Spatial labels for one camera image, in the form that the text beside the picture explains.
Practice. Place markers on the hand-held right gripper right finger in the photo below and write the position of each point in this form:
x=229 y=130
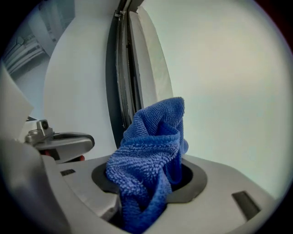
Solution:
x=219 y=182

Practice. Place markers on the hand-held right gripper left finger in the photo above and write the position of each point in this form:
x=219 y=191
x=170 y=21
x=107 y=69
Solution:
x=80 y=185

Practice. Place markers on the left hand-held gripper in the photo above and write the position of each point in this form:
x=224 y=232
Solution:
x=42 y=132

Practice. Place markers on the blue cleaning cloth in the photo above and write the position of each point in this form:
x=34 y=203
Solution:
x=146 y=164

